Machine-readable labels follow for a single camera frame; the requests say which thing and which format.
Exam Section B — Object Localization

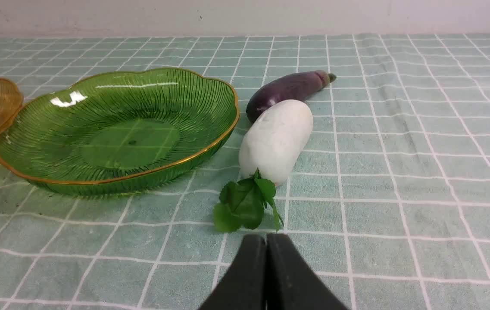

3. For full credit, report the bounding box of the green checkered tablecloth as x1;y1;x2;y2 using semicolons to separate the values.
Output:
0;33;490;310

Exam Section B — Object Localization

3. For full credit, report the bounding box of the purple eggplant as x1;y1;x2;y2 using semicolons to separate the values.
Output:
246;70;337;124

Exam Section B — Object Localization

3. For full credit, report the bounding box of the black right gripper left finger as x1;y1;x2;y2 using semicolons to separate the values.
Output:
199;234;267;310

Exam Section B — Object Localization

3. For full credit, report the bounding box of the white radish with leaves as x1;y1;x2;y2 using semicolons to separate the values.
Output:
213;99;313;233

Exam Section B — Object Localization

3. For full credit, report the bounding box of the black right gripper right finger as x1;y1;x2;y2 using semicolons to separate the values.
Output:
266;233;347;310

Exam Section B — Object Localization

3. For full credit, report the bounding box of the green glass plate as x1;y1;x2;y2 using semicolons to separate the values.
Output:
0;67;240;197

